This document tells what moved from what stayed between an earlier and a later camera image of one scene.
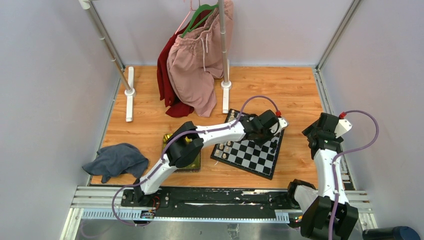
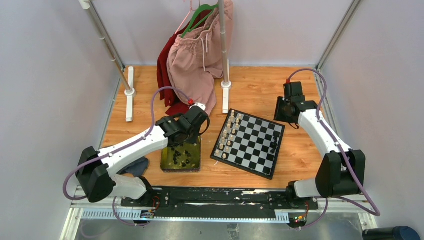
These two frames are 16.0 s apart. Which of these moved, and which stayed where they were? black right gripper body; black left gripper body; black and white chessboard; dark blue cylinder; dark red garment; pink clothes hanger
Moved: black right gripper body; black left gripper body
Stayed: dark blue cylinder; dark red garment; pink clothes hanger; black and white chessboard
